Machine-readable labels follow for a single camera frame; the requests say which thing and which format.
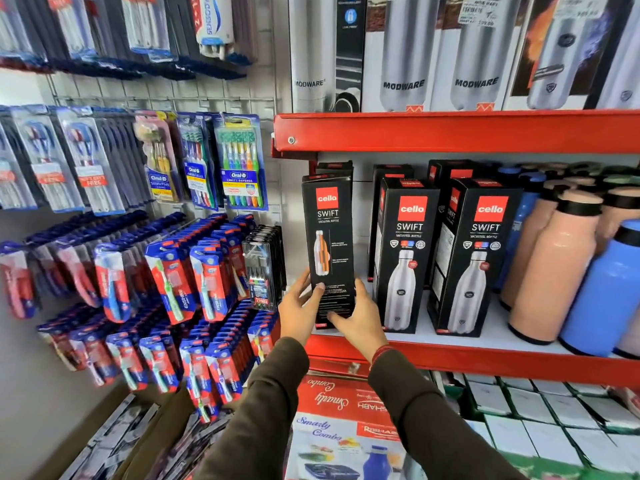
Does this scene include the person's left forearm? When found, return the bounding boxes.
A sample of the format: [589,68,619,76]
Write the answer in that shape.
[195,337,311,480]

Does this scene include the flat red box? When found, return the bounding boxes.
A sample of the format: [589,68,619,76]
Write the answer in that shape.
[307,359,374,379]

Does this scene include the blue toothbrush pack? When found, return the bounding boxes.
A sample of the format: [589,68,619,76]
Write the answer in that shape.
[175,112,224,211]

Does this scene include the brown cardboard box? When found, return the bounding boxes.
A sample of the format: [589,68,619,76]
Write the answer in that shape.
[39,384,236,480]

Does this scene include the red metal shelf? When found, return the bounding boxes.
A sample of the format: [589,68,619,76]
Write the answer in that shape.
[271,109,640,161]
[305,274,640,389]

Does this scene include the person's right hand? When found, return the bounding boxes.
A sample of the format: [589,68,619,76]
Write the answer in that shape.
[327,278,390,363]

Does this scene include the pink toothbrush pack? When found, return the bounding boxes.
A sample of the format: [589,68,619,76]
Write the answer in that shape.
[133,110,184,203]

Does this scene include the row of clear toothbrush packs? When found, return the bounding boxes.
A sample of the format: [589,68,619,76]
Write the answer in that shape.
[0,104,153,217]

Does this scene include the stack of black toothbrush packs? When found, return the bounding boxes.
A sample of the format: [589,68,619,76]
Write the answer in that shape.
[242,224,287,313]

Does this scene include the silver grey bottle box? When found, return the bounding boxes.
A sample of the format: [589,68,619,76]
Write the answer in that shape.
[287,0,369,114]

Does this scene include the multicolour toothbrush pack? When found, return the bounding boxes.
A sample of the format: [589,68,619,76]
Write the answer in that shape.
[213,113,270,212]

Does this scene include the group of black boxes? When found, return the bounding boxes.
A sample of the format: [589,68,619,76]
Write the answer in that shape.
[315,159,476,335]

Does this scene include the row of hanging dental packs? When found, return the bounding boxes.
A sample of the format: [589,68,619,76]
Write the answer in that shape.
[0,0,253,81]

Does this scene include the pile of dark packets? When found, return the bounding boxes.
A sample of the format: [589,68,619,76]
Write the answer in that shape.
[59,394,232,480]

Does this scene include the row of colourful bottles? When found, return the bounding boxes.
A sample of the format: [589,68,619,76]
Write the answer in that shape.
[492,161,640,359]

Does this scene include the black box white bottle print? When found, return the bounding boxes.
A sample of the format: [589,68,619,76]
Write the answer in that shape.
[585,0,640,111]

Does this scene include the white steel bottle box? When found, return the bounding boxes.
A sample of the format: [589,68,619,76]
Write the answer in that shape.
[361,0,449,113]
[429,0,523,113]

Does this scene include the rack of blue red toothbrush packs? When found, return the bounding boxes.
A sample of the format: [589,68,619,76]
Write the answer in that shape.
[0,210,281,425]

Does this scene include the stack of white green boxes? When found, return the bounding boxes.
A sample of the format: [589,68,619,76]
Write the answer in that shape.
[435,372,640,480]

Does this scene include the red white combo box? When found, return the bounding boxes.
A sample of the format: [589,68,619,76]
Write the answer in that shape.
[285,374,417,480]

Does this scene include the person's right forearm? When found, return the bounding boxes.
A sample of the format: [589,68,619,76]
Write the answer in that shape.
[369,348,526,480]

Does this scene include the person's left hand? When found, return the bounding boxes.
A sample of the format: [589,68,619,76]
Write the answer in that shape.
[278,268,326,347]

